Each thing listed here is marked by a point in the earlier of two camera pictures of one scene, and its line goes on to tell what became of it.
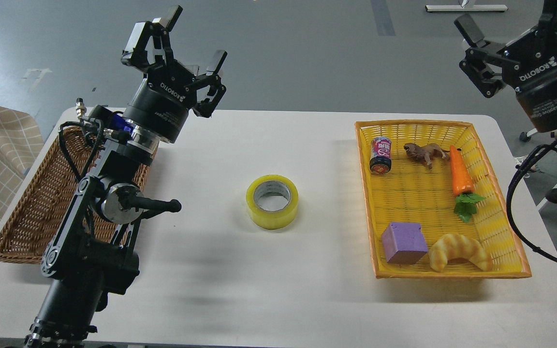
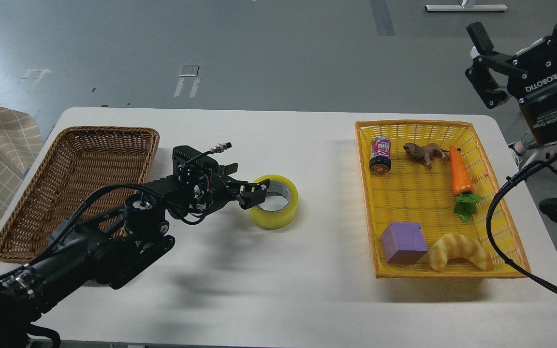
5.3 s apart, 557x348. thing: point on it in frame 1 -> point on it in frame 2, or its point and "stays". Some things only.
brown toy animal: [426, 152] stays
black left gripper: [162, 103] -> [207, 187]
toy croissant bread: [450, 246] stays
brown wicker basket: [39, 207] stays
